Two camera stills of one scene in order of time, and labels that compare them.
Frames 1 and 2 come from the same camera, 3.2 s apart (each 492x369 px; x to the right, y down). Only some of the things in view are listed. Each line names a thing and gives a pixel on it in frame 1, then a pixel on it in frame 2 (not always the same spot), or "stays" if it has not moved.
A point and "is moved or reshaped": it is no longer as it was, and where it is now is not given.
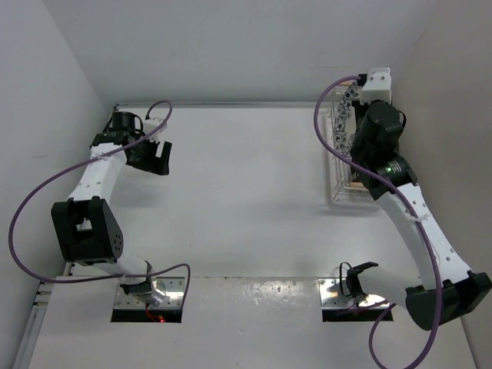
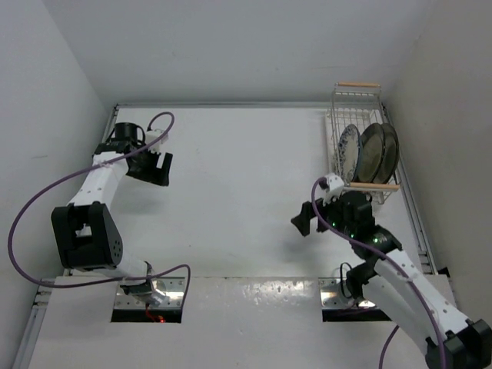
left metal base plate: (173, 287) stays
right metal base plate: (331, 297) stays
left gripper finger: (160, 166) to (160, 177)
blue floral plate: (343, 132) is moved or reshaped
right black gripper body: (360, 111) to (331, 214)
